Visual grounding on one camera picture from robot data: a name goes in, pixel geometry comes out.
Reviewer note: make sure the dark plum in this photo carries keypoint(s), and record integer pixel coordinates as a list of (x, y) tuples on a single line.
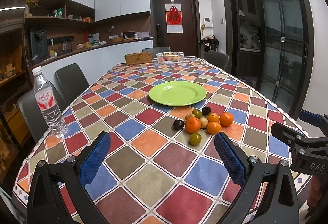
[(178, 124), (206, 111)]

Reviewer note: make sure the dark chair far end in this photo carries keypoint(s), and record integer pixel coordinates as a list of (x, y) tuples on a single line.
[(157, 50)]

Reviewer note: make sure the white wall intercom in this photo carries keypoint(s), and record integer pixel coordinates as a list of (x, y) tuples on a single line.
[(208, 22)]

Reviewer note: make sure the green plate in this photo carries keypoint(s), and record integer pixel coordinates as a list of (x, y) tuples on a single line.
[(177, 93)]

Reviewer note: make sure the white plastic fruit basket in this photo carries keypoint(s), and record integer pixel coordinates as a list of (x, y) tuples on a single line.
[(170, 57)]

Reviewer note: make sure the woven wicker box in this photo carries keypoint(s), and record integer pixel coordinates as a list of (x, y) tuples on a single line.
[(138, 58)]

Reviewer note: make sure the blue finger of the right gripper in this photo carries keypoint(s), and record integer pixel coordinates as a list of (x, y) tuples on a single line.
[(313, 119), (289, 136)]

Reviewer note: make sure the small orange mandarin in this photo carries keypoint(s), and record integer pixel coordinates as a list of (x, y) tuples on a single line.
[(213, 117), (213, 127)]

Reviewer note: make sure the plastic water bottle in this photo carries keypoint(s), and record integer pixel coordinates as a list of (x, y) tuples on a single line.
[(47, 103)]

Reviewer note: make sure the bags on far chair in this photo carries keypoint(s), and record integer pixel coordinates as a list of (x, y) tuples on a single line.
[(210, 43)]

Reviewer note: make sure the small orange mandarin front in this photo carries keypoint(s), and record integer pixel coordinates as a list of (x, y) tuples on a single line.
[(213, 127)]

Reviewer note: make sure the dark wooden door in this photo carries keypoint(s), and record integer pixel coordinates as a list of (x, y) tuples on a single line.
[(187, 41)]

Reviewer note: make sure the dark chair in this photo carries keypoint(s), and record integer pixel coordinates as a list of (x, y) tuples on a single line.
[(217, 58), (32, 115), (72, 81)]

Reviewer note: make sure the person's right hand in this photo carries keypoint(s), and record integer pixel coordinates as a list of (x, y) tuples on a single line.
[(315, 192)]

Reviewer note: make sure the red fu poster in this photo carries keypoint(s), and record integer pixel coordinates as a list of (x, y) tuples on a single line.
[(173, 17)]

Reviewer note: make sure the glass sliding door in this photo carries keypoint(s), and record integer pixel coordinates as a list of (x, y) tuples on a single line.
[(285, 58)]

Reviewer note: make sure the black coffee machine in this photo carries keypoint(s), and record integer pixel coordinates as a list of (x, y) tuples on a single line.
[(39, 44)]

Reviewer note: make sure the green tomato front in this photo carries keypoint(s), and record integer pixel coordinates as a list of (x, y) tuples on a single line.
[(195, 139)]

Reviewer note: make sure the brown round fruit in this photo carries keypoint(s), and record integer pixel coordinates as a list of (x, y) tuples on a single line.
[(189, 116), (204, 122)]

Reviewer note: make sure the dark chair right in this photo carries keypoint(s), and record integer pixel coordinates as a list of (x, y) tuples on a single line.
[(217, 58)]

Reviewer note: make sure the glass kettle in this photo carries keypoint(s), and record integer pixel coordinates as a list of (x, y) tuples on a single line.
[(66, 47)]

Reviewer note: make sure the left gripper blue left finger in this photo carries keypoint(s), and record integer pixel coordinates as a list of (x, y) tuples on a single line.
[(45, 201)]

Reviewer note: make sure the small orange mandarin back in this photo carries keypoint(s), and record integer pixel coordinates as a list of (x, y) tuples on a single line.
[(213, 117)]

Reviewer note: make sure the green tomato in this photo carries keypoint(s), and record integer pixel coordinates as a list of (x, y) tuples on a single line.
[(197, 113), (195, 139)]

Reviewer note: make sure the dark chair near left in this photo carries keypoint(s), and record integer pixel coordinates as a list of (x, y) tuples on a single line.
[(32, 115)]

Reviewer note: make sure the dark plum back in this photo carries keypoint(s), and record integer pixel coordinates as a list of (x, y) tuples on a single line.
[(206, 111)]

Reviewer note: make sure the green tomato back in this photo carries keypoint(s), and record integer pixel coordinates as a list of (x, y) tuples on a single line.
[(197, 113)]

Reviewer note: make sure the checkered colourful tablecloth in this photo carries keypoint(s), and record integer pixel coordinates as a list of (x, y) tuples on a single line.
[(152, 174)]

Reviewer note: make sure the large orange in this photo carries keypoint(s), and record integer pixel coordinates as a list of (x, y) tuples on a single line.
[(226, 119), (192, 125)]

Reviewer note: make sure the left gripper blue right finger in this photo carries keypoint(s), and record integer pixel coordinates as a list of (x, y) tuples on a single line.
[(279, 203)]

